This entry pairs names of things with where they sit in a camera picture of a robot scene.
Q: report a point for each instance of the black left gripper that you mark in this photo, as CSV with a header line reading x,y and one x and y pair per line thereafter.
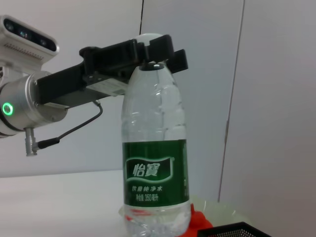
x,y
61,84

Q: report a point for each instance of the black mesh pen holder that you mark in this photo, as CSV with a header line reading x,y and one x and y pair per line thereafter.
x,y
234,229

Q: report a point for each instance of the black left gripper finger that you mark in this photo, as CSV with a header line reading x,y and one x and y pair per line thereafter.
x,y
179,61

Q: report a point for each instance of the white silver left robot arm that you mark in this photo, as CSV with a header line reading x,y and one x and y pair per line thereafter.
x,y
22,106

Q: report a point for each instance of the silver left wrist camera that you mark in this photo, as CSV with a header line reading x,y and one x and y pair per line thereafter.
x,y
24,49

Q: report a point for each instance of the clear water bottle green label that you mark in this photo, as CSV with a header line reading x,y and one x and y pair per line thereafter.
x,y
153,111

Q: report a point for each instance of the translucent wavy fruit plate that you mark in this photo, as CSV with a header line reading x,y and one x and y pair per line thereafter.
x,y
222,209

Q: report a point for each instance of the red-orange toy orange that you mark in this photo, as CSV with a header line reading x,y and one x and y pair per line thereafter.
x,y
200,222

